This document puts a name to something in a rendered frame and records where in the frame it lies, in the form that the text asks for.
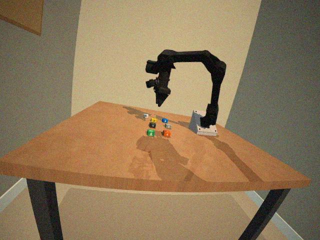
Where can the green block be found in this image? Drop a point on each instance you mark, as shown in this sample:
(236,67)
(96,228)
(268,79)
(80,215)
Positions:
(150,132)

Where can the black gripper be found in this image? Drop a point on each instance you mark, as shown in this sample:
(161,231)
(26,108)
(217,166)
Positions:
(162,92)

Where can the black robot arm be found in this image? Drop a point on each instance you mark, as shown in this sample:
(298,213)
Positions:
(213,64)

